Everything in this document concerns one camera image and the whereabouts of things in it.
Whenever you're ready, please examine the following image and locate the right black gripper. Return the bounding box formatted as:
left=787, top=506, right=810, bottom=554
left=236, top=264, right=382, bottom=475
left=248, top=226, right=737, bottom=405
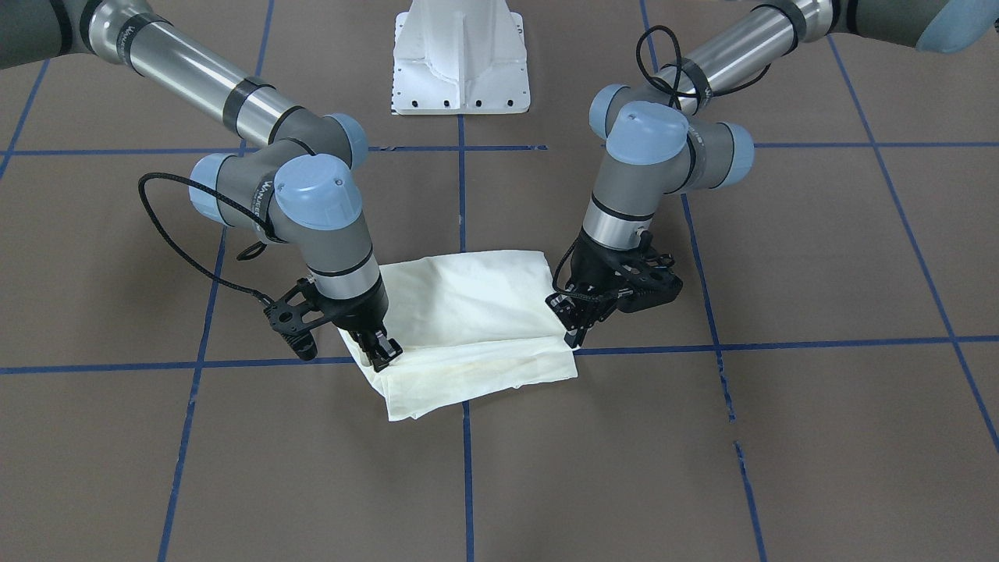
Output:
left=332, top=276, right=403, bottom=371

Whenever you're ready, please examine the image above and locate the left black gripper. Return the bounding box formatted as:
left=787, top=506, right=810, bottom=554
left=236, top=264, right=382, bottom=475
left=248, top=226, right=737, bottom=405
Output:
left=546, top=230, right=645, bottom=349

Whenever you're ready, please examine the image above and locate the cream long sleeve cat shirt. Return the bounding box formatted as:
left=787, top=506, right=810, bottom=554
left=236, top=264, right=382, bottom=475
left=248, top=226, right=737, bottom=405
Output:
left=340, top=250, right=578, bottom=422

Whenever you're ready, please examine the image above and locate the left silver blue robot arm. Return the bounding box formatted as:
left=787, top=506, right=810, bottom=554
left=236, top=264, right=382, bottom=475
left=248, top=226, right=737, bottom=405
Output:
left=546, top=1, right=998, bottom=349

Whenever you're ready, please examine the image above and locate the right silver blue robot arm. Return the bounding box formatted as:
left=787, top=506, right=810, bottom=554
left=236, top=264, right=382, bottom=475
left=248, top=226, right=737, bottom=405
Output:
left=2, top=1, right=402, bottom=371

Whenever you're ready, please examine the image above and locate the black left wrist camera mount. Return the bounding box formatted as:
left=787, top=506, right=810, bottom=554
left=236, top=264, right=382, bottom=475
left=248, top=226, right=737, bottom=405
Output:
left=617, top=246, right=684, bottom=313

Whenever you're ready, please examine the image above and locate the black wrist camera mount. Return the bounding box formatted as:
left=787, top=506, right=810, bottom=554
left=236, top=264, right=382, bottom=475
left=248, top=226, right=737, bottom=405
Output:
left=617, top=246, right=684, bottom=313
left=264, top=278, right=331, bottom=362

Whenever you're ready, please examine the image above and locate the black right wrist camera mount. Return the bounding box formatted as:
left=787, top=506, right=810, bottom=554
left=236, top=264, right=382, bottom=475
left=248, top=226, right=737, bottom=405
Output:
left=264, top=278, right=331, bottom=362

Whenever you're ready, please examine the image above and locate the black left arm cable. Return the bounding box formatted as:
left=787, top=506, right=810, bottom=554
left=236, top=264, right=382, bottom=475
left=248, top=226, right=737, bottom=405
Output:
left=637, top=25, right=773, bottom=101

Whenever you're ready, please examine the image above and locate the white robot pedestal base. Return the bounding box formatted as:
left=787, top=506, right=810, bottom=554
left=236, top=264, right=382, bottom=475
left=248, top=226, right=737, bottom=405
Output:
left=390, top=1, right=531, bottom=116

